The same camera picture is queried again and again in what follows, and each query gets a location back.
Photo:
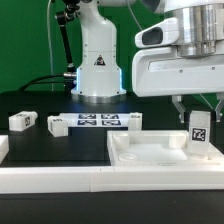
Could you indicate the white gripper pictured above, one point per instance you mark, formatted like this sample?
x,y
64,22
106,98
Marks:
x,y
165,65

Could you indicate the white square table top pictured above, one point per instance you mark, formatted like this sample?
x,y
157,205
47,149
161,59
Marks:
x,y
159,148

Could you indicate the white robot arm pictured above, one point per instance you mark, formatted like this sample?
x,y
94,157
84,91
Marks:
x,y
98,78

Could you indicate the white sheet with markers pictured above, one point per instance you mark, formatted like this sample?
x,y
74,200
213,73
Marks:
x,y
95,119

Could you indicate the white U-shaped fence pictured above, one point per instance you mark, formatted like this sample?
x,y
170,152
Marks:
x,y
110,178

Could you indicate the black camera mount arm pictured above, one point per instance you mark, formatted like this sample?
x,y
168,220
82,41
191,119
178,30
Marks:
x,y
63,17

